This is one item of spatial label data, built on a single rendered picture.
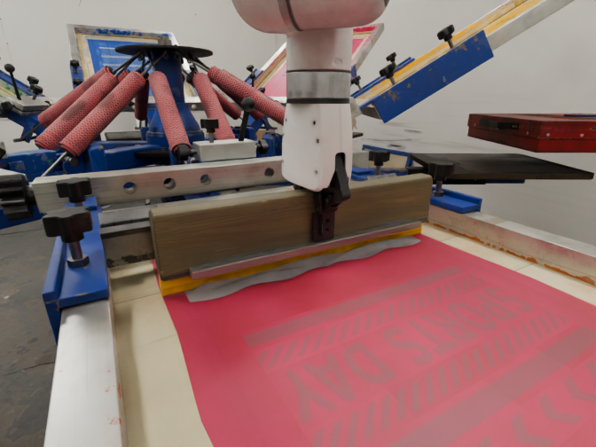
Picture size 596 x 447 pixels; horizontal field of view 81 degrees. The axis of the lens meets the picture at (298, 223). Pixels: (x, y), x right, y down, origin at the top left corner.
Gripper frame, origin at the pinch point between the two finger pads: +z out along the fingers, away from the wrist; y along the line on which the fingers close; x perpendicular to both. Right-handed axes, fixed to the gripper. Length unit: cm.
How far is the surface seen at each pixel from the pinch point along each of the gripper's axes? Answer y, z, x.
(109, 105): -72, -14, -20
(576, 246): 19.0, 2.1, 27.4
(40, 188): -29.8, -1.9, -32.9
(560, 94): -69, -19, 200
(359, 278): 7.2, 5.7, 2.2
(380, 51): -217, -55, 200
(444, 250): 6.8, 5.6, 18.5
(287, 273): 2.3, 5.4, -5.4
